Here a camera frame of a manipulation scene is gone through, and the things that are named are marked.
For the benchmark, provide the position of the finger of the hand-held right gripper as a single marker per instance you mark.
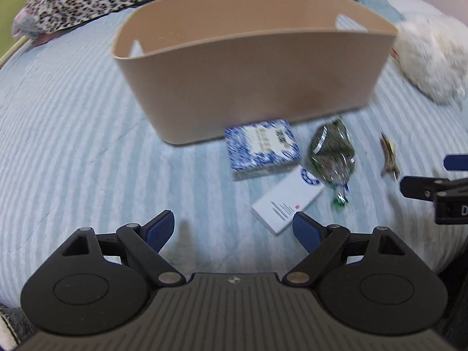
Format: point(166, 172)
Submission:
point(456, 163)
point(416, 187)

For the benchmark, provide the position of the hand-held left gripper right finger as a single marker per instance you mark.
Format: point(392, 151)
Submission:
point(306, 232)

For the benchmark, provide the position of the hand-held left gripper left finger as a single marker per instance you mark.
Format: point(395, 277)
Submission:
point(161, 228)

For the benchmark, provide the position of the beige storage basket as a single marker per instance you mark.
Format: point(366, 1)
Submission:
point(256, 73)

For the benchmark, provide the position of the small olive wrapped item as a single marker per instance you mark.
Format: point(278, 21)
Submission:
point(388, 155)

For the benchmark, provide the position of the clear bag of green snacks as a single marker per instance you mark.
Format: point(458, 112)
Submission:
point(331, 151)

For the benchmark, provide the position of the blue white patterned box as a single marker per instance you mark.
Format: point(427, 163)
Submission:
point(261, 148)

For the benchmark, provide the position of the white fluffy plush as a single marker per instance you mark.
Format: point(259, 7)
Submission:
point(431, 58)

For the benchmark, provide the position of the blue striped bed sheet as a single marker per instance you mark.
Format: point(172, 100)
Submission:
point(91, 135)

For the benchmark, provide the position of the light blue cloth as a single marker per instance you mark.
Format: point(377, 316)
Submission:
point(382, 7)

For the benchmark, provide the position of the grey fuzzy rug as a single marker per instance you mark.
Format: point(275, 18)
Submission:
point(9, 321)

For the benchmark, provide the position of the leopard print pillow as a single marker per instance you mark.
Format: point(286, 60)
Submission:
point(91, 0)

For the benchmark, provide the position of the lime green panel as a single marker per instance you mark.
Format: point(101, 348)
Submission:
point(12, 3)

